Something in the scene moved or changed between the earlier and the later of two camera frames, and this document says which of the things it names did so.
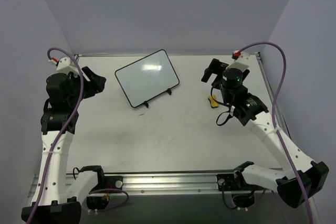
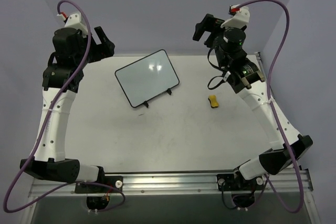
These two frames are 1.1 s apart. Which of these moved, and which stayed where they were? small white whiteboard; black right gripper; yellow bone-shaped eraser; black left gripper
Moved: black right gripper; black left gripper
Stayed: yellow bone-shaped eraser; small white whiteboard
